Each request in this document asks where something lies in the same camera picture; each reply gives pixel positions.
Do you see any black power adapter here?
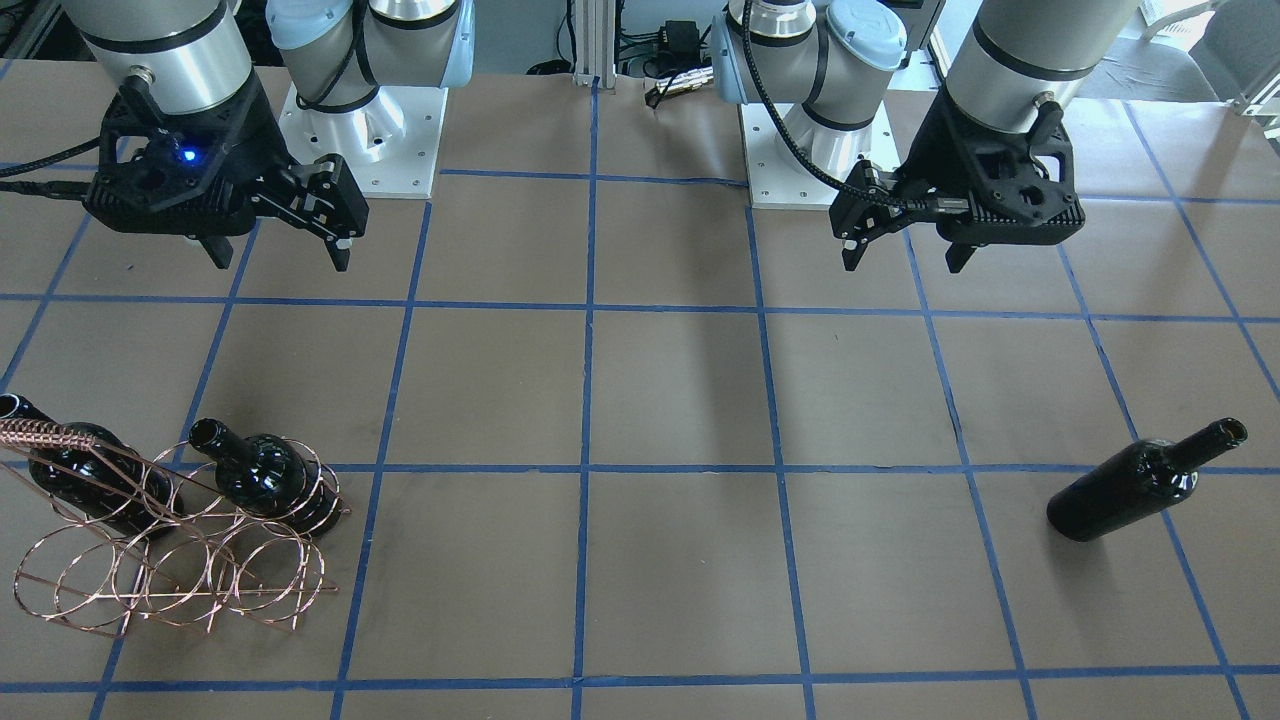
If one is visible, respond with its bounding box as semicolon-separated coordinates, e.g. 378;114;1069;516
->
659;19;701;67

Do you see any dark bottle in basket outer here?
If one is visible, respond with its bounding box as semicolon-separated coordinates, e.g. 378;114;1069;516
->
27;447;184;538

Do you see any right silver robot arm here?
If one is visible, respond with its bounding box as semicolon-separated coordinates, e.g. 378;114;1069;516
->
64;1;475;272

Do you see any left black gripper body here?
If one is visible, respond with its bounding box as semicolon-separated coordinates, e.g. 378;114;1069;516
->
829;90;1085;251

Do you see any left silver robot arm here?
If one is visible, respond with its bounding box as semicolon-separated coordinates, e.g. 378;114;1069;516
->
710;1;1137;273

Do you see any dark bottle in basket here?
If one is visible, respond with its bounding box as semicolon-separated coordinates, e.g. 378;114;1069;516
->
188;418;340;539
27;447;184;538

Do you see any dark bottle in basket inner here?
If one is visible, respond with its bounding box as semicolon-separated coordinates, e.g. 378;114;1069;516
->
188;418;340;539

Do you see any copper wire wine basket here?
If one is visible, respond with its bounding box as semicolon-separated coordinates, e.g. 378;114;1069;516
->
3;419;338;637

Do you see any dark wine bottle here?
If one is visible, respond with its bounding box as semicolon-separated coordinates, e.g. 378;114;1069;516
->
1046;418;1248;542

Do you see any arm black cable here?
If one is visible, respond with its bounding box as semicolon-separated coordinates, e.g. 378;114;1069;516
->
0;135;102;202
739;0;972;213

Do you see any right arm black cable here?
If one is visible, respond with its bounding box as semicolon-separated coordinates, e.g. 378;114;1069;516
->
0;135;102;202

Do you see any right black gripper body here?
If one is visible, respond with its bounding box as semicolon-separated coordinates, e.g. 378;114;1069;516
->
83;70;369;249

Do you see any aluminium frame post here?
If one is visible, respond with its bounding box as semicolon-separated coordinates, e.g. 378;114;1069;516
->
570;0;618;94

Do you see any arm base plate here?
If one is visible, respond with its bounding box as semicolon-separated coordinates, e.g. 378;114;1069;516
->
279;86;449;200
739;102;896;210

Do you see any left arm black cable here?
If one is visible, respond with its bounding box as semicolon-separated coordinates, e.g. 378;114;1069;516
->
739;0;972;213

